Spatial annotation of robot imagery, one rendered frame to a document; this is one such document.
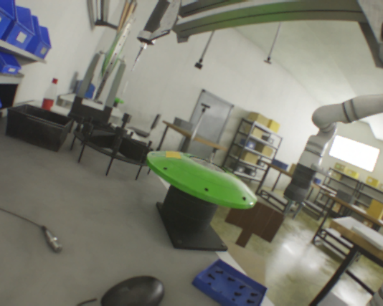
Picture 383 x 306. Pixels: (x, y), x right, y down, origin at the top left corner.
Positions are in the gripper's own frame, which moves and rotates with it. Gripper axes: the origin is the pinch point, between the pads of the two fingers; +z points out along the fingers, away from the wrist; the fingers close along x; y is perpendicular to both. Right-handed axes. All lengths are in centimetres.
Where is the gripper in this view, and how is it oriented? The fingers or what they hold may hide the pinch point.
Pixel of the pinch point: (288, 218)
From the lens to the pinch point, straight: 71.6
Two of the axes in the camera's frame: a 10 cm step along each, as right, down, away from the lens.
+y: -2.6, -2.5, 9.3
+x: -8.9, -3.1, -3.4
